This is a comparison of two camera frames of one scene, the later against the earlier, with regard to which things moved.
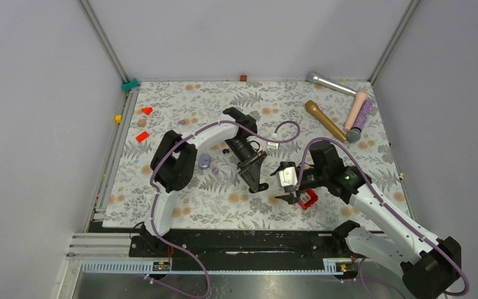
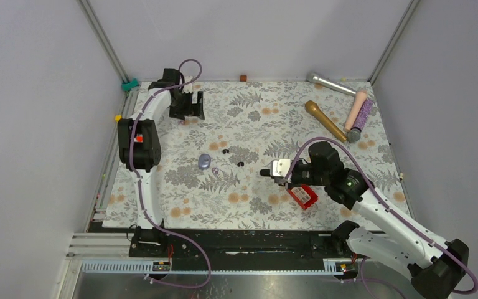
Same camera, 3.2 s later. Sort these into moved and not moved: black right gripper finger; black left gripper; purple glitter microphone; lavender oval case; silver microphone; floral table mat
Moved: black left gripper; black right gripper finger
Not moved: purple glitter microphone; floral table mat; silver microphone; lavender oval case
